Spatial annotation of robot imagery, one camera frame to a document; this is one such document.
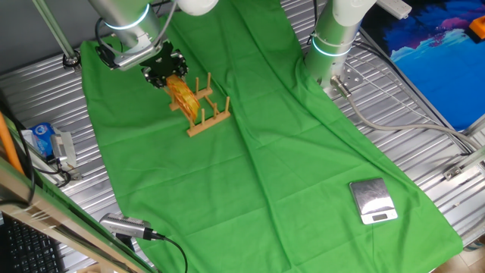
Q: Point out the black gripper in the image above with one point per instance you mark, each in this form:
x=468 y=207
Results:
x=161 y=62

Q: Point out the wooden dish rack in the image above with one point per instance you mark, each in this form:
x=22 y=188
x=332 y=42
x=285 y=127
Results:
x=208 y=125

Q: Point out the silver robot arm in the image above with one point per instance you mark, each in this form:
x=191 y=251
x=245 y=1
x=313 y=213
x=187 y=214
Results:
x=333 y=30

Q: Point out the green cloth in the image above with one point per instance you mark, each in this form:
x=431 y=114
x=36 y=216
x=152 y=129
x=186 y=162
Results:
x=265 y=170

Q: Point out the blue tissue pack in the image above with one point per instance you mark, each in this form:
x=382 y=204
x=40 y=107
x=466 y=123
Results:
x=41 y=138

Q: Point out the orange pole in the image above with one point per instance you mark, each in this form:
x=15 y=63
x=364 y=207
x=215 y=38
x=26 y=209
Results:
x=9 y=146

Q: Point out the wooden beam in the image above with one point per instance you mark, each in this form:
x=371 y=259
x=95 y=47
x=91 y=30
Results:
x=45 y=212

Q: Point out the black keyboard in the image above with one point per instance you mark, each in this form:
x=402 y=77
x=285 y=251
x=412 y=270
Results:
x=26 y=250

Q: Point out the white power strip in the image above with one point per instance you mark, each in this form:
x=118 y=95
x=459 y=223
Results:
x=396 y=7

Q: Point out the silver digital kitchen scale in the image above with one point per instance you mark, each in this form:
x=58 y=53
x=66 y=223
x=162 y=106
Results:
x=371 y=197

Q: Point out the blue patterned mat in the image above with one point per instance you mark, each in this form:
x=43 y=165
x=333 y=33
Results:
x=435 y=76

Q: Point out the orange box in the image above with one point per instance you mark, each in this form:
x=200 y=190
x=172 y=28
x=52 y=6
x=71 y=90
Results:
x=478 y=27

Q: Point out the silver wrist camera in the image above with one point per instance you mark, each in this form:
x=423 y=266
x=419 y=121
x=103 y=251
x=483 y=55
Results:
x=136 y=57

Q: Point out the metal camera pole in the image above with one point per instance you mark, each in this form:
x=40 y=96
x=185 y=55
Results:
x=57 y=32

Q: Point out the aluminium camera bracket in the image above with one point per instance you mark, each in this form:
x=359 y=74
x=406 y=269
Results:
x=72 y=175

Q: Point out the silver tripod camera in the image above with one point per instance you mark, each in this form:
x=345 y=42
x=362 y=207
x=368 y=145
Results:
x=125 y=225

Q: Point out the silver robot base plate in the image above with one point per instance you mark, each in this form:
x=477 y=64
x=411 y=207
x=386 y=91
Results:
x=352 y=77

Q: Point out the aluminium profile rail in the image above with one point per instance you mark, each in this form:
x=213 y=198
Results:
x=466 y=163

